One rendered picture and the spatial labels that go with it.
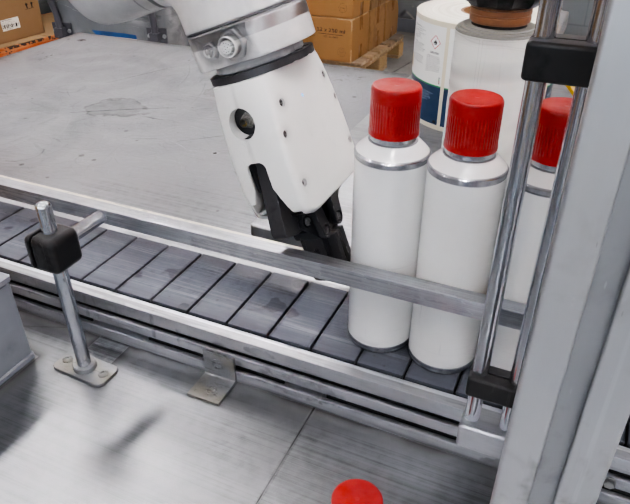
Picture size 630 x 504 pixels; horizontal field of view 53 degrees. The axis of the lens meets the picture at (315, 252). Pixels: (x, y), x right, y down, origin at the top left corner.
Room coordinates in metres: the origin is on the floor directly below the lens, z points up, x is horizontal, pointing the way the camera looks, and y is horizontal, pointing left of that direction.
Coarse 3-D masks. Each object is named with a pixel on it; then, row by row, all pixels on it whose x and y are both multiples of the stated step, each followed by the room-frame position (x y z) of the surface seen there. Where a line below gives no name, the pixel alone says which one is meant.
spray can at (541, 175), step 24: (552, 120) 0.35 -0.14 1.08; (552, 144) 0.34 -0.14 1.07; (552, 168) 0.34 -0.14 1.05; (528, 192) 0.34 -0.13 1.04; (528, 216) 0.34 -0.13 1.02; (528, 240) 0.34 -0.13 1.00; (528, 264) 0.34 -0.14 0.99; (528, 288) 0.33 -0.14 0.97; (504, 336) 0.34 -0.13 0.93; (504, 360) 0.34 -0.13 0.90
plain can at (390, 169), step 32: (384, 96) 0.38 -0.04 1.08; (416, 96) 0.39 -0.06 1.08; (384, 128) 0.38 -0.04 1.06; (416, 128) 0.39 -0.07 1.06; (384, 160) 0.37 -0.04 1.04; (416, 160) 0.38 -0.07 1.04; (384, 192) 0.37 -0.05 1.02; (416, 192) 0.38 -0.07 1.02; (352, 224) 0.39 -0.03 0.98; (384, 224) 0.37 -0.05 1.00; (416, 224) 0.38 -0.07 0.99; (352, 256) 0.39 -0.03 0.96; (384, 256) 0.37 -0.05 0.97; (416, 256) 0.38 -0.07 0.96; (352, 288) 0.39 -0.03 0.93; (352, 320) 0.39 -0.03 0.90; (384, 320) 0.37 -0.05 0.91; (384, 352) 0.37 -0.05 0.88
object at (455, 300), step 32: (0, 192) 0.50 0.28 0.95; (32, 192) 0.49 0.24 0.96; (64, 192) 0.49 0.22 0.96; (128, 224) 0.44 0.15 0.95; (160, 224) 0.43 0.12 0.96; (192, 224) 0.43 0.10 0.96; (256, 256) 0.40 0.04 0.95; (288, 256) 0.39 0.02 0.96; (320, 256) 0.38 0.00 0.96; (384, 288) 0.35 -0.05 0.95; (416, 288) 0.35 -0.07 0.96; (448, 288) 0.34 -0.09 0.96; (512, 320) 0.32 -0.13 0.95
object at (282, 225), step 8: (264, 168) 0.39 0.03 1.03; (264, 176) 0.39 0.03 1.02; (264, 184) 0.39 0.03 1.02; (264, 192) 0.39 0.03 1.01; (272, 192) 0.38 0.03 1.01; (264, 200) 0.39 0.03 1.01; (272, 200) 0.38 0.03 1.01; (280, 200) 0.38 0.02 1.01; (272, 208) 0.38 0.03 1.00; (280, 208) 0.38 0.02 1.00; (288, 208) 0.39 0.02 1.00; (272, 216) 0.38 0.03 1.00; (280, 216) 0.38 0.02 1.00; (288, 216) 0.38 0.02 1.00; (296, 216) 0.39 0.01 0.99; (272, 224) 0.38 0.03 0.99; (280, 224) 0.38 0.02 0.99; (288, 224) 0.38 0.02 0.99; (296, 224) 0.39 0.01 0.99; (272, 232) 0.38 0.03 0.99; (280, 232) 0.37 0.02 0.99; (288, 232) 0.38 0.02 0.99; (296, 232) 0.38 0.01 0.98
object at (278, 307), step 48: (0, 240) 0.54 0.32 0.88; (96, 240) 0.54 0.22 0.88; (144, 240) 0.54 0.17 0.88; (144, 288) 0.46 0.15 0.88; (192, 288) 0.46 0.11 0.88; (240, 288) 0.46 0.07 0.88; (288, 288) 0.46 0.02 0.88; (336, 288) 0.46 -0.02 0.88; (288, 336) 0.39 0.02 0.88; (336, 336) 0.39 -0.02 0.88; (432, 384) 0.34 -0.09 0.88; (624, 432) 0.29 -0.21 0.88
